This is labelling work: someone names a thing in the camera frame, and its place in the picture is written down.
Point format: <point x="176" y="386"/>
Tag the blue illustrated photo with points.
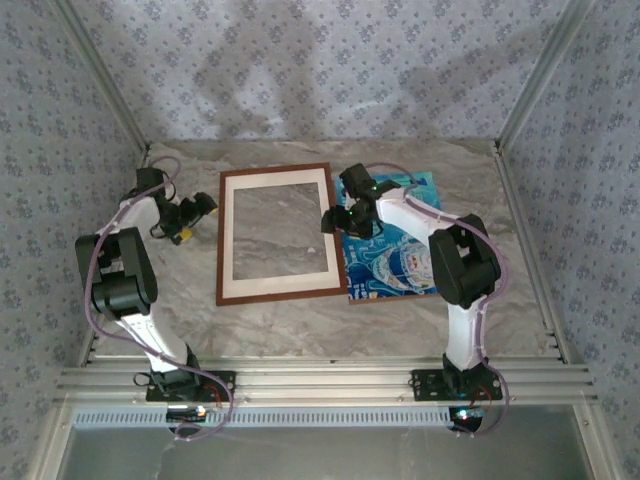
<point x="400" y="265"/>

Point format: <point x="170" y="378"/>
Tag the cream mat board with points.
<point x="280" y="285"/>

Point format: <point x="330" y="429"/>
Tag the brown wooden picture frame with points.
<point x="280" y="298"/>

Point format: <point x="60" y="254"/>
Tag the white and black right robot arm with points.
<point x="465" y="260"/>

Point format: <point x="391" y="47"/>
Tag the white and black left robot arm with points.
<point x="120" y="280"/>

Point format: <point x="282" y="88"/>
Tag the small controller circuit board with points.
<point x="187" y="414"/>
<point x="467" y="417"/>

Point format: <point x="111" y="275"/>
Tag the grey metal sheet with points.
<point x="325" y="455"/>

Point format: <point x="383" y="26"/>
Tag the aluminium side rail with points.
<point x="506" y="175"/>
<point x="87" y="350"/>

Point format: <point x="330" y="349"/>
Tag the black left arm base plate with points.
<point x="225" y="382"/>

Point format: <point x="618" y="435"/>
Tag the aluminium corner post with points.
<point x="541" y="75"/>
<point x="105" y="75"/>

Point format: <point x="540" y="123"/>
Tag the aluminium mounting rail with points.
<point x="325" y="380"/>

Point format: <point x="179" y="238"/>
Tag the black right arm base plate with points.
<point x="425" y="385"/>

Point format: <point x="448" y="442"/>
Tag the aluminium lower frame beam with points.
<point x="50" y="445"/>
<point x="597" y="445"/>

